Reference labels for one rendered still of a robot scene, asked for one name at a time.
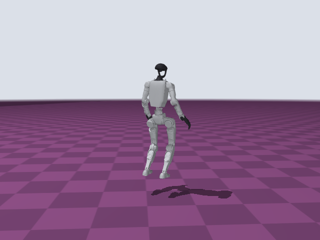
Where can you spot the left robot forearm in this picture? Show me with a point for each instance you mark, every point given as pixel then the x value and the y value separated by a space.
pixel 146 109

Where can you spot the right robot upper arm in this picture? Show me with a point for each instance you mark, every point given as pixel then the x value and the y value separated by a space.
pixel 171 88

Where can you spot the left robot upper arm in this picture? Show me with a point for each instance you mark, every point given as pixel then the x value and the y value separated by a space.
pixel 145 100

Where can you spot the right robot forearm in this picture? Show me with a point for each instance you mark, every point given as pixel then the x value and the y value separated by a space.
pixel 178 110

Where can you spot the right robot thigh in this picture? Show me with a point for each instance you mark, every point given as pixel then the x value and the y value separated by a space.
pixel 171 132

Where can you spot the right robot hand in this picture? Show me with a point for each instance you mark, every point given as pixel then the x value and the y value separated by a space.
pixel 186 121

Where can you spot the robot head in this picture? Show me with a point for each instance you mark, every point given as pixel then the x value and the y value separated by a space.
pixel 160 67

